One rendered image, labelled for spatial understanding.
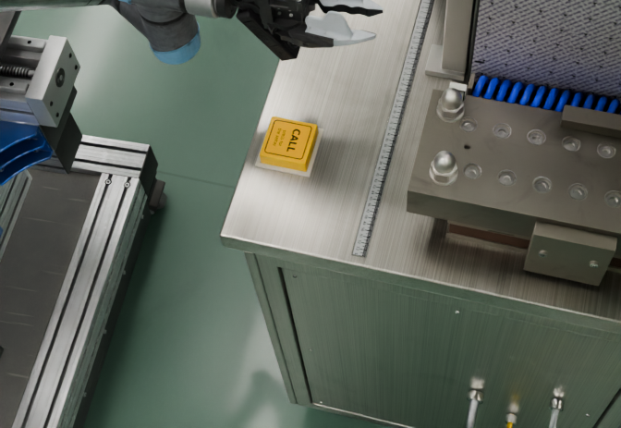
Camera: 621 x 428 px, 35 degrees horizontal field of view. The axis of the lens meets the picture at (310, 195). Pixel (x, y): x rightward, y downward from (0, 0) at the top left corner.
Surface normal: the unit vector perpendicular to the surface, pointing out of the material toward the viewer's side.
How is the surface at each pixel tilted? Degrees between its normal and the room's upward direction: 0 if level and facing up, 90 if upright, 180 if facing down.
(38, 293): 0
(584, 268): 90
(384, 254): 0
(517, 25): 90
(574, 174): 0
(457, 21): 90
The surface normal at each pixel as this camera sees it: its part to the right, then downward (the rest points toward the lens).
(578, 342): -0.26, 0.86
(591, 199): -0.07, -0.47
